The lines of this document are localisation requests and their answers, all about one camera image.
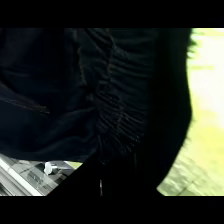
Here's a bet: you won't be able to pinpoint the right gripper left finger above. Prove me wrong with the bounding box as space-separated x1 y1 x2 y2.
47 153 102 197

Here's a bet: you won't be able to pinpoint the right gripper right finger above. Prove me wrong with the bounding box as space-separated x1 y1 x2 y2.
101 153 160 197

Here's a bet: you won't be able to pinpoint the black trousers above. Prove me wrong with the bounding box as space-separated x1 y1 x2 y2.
0 27 198 192

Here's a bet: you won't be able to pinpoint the silver frame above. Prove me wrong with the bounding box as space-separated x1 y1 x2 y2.
0 153 83 197

